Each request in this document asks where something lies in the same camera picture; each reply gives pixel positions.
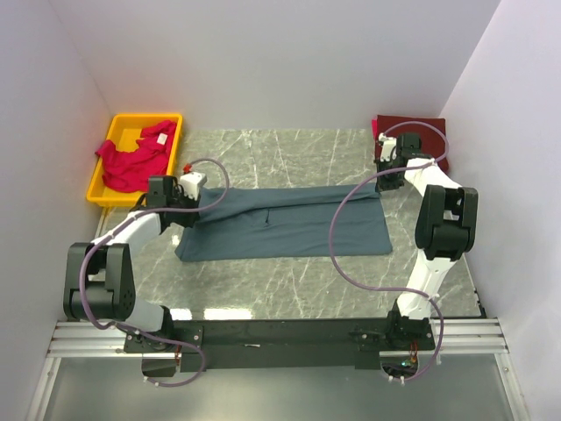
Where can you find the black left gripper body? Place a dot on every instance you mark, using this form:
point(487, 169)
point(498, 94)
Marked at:
point(181, 200)

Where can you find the blue-grey t shirt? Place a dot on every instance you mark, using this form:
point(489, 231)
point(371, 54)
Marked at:
point(297, 222)

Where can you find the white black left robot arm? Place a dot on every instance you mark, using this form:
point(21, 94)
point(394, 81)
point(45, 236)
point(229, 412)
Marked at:
point(99, 282)

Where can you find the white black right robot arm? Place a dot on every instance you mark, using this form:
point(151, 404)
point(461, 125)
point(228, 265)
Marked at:
point(444, 231)

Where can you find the crumpled red t shirt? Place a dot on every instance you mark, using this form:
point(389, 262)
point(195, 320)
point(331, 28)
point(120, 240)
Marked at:
point(135, 149)

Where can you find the yellow plastic bin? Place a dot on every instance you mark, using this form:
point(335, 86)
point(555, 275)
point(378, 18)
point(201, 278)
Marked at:
point(109, 198)

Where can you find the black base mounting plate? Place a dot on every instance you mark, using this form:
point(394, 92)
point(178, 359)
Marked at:
point(355, 342)

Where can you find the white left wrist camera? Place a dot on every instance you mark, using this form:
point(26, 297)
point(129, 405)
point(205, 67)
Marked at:
point(192, 184)

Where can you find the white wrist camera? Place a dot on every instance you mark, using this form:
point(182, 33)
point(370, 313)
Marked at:
point(388, 146)
point(192, 184)

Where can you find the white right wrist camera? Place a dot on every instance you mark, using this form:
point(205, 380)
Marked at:
point(388, 146)

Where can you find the aluminium extrusion rail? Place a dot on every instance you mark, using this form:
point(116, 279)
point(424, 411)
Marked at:
point(461, 336)

